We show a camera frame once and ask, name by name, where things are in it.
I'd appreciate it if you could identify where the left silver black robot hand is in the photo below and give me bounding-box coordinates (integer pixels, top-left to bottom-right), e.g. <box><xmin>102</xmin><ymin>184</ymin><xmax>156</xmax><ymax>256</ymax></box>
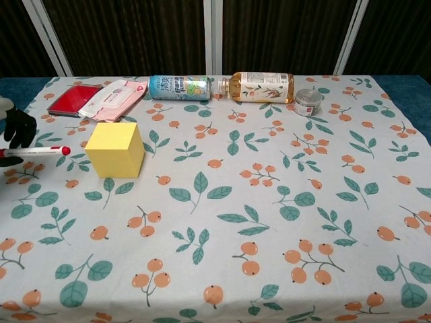
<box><xmin>0</xmin><ymin>96</ymin><xmax>38</xmax><ymax>168</ymax></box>

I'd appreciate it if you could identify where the red and white marker pen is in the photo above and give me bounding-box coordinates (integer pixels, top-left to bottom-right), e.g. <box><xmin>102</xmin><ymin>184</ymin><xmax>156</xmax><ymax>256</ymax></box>
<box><xmin>0</xmin><ymin>145</ymin><xmax>72</xmax><ymax>159</ymax></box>

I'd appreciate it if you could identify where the floral print tablecloth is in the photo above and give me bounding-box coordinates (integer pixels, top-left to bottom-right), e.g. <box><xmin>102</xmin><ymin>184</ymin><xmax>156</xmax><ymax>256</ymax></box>
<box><xmin>0</xmin><ymin>75</ymin><xmax>431</xmax><ymax>323</ymax></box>

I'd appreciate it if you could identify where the red ink pad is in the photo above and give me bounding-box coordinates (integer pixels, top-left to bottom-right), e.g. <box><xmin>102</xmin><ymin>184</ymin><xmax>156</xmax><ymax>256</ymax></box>
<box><xmin>47</xmin><ymin>84</ymin><xmax>104</xmax><ymax>117</ymax></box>

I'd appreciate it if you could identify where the dark ribbed partition panel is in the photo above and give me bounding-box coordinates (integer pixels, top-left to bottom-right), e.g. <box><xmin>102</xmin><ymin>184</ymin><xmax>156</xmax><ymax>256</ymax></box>
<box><xmin>350</xmin><ymin>0</ymin><xmax>431</xmax><ymax>76</ymax></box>
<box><xmin>0</xmin><ymin>0</ymin><xmax>57</xmax><ymax>79</ymax></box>
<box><xmin>42</xmin><ymin>0</ymin><xmax>206</xmax><ymax>77</ymax></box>
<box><xmin>222</xmin><ymin>0</ymin><xmax>355</xmax><ymax>75</ymax></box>

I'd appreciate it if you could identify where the yellow cube block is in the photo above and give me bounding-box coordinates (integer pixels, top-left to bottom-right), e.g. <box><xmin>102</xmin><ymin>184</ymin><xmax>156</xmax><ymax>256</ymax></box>
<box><xmin>84</xmin><ymin>122</ymin><xmax>146</xmax><ymax>178</ymax></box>

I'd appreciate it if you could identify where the pink white wet wipes pack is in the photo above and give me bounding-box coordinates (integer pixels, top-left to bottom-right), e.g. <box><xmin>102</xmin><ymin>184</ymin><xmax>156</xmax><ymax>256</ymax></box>
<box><xmin>77</xmin><ymin>79</ymin><xmax>149</xmax><ymax>122</ymax></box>

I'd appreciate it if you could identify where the light blue drink can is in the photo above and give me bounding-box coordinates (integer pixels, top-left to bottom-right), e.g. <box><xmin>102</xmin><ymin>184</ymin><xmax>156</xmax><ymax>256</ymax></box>
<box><xmin>148</xmin><ymin>74</ymin><xmax>212</xmax><ymax>101</ymax></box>

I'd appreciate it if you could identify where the amber tea bottle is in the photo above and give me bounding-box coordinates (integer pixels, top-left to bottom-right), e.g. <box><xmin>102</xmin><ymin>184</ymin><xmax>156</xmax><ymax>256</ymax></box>
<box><xmin>217</xmin><ymin>71</ymin><xmax>296</xmax><ymax>104</ymax></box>

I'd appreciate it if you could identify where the small round clear jar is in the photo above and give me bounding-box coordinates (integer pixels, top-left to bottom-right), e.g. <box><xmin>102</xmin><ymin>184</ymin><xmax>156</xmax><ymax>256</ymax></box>
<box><xmin>294</xmin><ymin>87</ymin><xmax>321</xmax><ymax>116</ymax></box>

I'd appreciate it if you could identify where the white partition post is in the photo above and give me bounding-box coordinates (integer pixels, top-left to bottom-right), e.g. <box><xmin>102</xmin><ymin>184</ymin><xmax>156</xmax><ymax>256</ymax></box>
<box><xmin>22</xmin><ymin>0</ymin><xmax>73</xmax><ymax>77</ymax></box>
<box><xmin>203</xmin><ymin>0</ymin><xmax>225</xmax><ymax>77</ymax></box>
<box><xmin>333</xmin><ymin>0</ymin><xmax>370</xmax><ymax>75</ymax></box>

